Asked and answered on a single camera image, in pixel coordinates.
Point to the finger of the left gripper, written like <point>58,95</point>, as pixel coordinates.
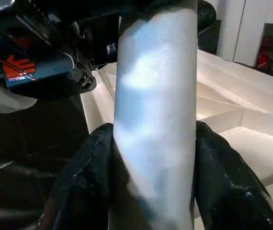
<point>136,9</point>
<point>208,24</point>

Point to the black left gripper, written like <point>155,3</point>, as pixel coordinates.
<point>45,67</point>

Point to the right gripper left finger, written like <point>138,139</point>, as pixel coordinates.
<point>84,187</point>

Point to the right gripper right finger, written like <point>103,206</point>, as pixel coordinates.
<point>232,191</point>

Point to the white plastic table top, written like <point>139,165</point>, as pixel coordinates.
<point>242,96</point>

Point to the white plastic table leg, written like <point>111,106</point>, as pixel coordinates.
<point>155,120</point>

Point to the white glass-door cabinet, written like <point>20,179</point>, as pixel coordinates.
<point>249,28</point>

